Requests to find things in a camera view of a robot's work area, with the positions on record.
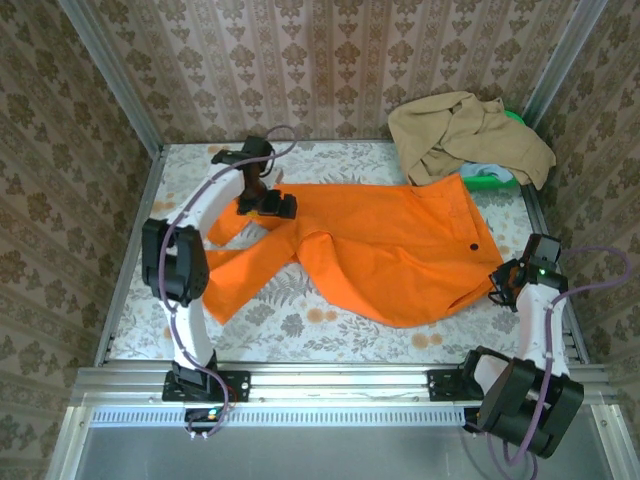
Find beige trousers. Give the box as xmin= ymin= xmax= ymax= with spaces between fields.
xmin=387 ymin=90 xmax=558 ymax=191

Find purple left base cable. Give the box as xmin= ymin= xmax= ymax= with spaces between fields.
xmin=184 ymin=382 xmax=239 ymax=442

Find aluminium table edge rail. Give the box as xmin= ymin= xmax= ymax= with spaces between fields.
xmin=522 ymin=184 xmax=587 ymax=366
xmin=94 ymin=144 xmax=166 ymax=366

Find floral patterned table cover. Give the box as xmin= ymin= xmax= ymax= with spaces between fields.
xmin=112 ymin=142 xmax=566 ymax=366

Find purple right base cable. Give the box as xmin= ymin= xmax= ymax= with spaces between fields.
xmin=462 ymin=422 xmax=541 ymax=480

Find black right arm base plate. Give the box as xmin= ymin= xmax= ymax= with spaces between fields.
xmin=426 ymin=369 xmax=474 ymax=401

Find grey metal panel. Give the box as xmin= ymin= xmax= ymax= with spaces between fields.
xmin=74 ymin=424 xmax=616 ymax=480

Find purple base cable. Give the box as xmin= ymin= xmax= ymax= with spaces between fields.
xmin=184 ymin=382 xmax=239 ymax=442
xmin=462 ymin=422 xmax=541 ymax=480

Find aluminium mounting rail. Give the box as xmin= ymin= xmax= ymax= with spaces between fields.
xmin=74 ymin=363 xmax=609 ymax=404

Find green plastic basket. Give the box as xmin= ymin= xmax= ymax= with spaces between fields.
xmin=460 ymin=108 xmax=526 ymax=192

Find slotted grey cable duct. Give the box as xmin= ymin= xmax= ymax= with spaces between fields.
xmin=89 ymin=405 xmax=469 ymax=427

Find light blue cloth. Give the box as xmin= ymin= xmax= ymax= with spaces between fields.
xmin=458 ymin=160 xmax=515 ymax=182

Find aluminium frame post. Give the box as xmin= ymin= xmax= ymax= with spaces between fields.
xmin=522 ymin=0 xmax=609 ymax=131
xmin=57 ymin=0 xmax=166 ymax=156

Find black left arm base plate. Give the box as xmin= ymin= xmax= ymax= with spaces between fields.
xmin=164 ymin=368 xmax=251 ymax=402

